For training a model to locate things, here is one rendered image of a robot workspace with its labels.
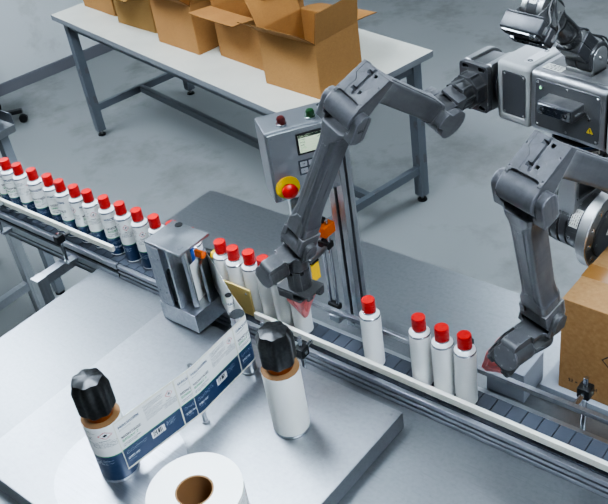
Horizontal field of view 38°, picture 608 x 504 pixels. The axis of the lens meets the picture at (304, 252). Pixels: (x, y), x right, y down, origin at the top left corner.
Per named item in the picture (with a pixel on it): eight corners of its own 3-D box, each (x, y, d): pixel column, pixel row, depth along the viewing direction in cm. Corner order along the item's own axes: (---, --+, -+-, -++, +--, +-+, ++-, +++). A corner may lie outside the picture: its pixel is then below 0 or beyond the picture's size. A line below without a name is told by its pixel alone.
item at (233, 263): (232, 309, 248) (218, 249, 236) (244, 298, 251) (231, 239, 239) (245, 315, 245) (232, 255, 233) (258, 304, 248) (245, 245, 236)
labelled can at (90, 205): (92, 247, 284) (73, 193, 272) (104, 238, 287) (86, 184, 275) (103, 251, 281) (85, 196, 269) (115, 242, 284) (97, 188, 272)
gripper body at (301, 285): (308, 304, 212) (304, 279, 207) (277, 291, 218) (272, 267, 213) (325, 289, 215) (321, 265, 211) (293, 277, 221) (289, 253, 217)
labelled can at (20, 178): (26, 221, 303) (6, 169, 291) (27, 213, 307) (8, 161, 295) (41, 218, 303) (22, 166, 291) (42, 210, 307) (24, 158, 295)
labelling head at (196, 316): (164, 317, 249) (141, 242, 234) (196, 291, 257) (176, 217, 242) (199, 333, 241) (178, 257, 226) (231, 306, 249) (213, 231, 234)
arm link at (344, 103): (389, 77, 171) (354, 47, 175) (347, 134, 175) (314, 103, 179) (470, 114, 209) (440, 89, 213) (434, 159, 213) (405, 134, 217)
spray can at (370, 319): (361, 364, 223) (352, 301, 211) (373, 352, 226) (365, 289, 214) (378, 372, 220) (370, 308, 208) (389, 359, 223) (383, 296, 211)
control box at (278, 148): (266, 185, 221) (253, 117, 210) (331, 168, 223) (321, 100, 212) (276, 205, 213) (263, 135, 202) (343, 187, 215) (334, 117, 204)
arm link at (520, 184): (572, 142, 140) (522, 117, 146) (532, 219, 144) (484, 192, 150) (668, 176, 174) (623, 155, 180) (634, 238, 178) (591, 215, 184)
